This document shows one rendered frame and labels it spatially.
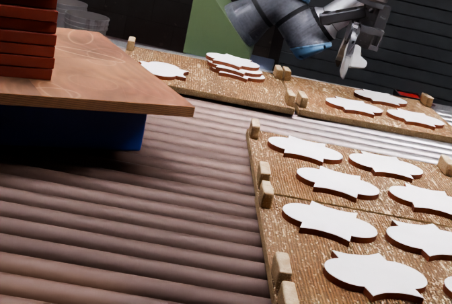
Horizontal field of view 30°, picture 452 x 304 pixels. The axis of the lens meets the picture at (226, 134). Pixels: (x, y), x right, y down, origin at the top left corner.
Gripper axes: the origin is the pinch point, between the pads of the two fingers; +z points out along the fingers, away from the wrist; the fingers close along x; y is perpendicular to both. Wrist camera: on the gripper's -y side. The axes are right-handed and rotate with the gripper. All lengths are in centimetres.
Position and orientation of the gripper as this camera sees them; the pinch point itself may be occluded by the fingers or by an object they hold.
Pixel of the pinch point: (336, 72)
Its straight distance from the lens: 217.0
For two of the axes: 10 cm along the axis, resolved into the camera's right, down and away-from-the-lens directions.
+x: 0.4, -2.8, 9.6
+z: -3.0, 9.1, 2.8
